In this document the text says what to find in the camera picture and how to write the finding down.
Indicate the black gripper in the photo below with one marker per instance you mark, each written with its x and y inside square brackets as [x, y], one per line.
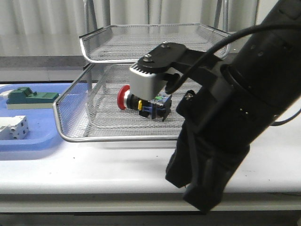
[197, 160]

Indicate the red emergency stop button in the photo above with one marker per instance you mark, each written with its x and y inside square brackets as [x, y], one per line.
[159, 107]

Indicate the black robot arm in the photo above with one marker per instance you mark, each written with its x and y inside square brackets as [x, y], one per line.
[247, 81]

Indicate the white circuit breaker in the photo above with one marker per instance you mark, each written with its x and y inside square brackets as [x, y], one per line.
[14, 128]

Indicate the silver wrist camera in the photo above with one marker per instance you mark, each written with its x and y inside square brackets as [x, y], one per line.
[147, 85]

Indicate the silver wire rack frame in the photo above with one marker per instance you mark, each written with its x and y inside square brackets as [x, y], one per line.
[110, 51]

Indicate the green switch module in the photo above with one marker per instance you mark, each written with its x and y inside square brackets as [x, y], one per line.
[25, 98]

